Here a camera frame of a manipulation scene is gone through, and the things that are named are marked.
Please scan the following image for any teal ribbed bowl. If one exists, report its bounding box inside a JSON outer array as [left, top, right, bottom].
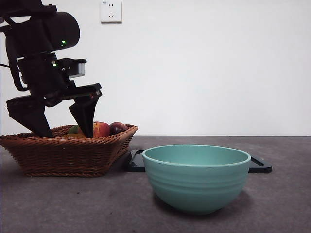
[[142, 144, 252, 216]]

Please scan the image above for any red yellow apple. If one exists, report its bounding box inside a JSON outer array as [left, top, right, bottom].
[[93, 121, 111, 139]]

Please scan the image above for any dark red plum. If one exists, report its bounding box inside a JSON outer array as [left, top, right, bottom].
[[109, 122, 129, 136]]

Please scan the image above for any brown wicker basket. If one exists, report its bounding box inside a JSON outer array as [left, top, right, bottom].
[[0, 124, 139, 178]]

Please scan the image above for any black rectangular tray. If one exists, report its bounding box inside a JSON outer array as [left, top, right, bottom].
[[123, 150, 273, 174]]

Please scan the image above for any black cable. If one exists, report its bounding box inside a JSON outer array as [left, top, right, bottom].
[[0, 62, 29, 92]]

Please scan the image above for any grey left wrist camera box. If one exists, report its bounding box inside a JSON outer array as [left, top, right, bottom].
[[69, 58, 87, 79]]

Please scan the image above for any white wall socket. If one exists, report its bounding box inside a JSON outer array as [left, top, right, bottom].
[[101, 0, 123, 25]]

